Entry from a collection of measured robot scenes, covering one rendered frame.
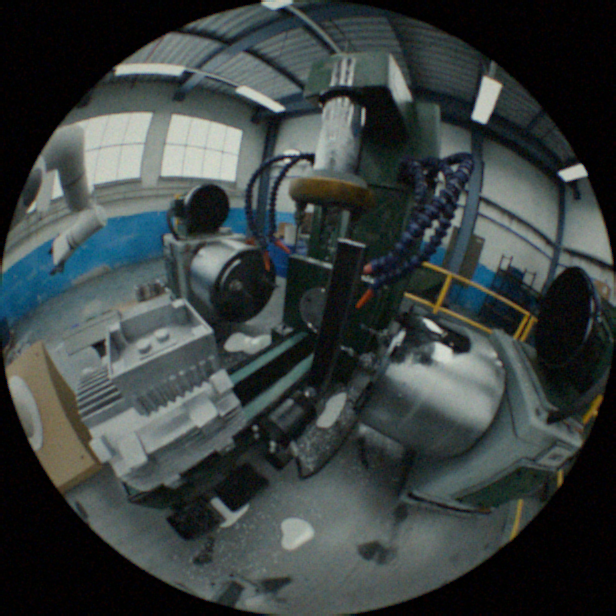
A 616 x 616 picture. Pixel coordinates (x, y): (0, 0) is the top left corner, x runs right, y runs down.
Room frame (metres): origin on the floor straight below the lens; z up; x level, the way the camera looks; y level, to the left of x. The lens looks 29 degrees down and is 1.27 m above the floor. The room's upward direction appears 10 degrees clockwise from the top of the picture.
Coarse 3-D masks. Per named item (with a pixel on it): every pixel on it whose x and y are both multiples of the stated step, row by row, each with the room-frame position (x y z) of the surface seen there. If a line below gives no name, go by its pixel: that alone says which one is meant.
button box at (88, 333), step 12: (108, 312) 0.17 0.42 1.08; (120, 312) 0.20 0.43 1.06; (84, 324) 0.11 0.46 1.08; (96, 324) 0.13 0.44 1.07; (108, 324) 0.15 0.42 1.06; (72, 336) 0.07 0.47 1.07; (84, 336) 0.09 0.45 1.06; (96, 336) 0.12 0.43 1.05; (72, 348) 0.05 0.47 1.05; (84, 348) 0.08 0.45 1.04
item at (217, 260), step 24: (216, 240) 0.54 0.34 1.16; (192, 264) 0.47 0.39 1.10; (216, 264) 0.41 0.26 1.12; (240, 264) 0.45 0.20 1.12; (264, 264) 0.52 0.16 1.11; (192, 288) 0.46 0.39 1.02; (216, 288) 0.38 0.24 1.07; (240, 288) 0.41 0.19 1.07; (264, 288) 0.53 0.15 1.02; (216, 312) 0.38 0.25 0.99; (240, 312) 0.44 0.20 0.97
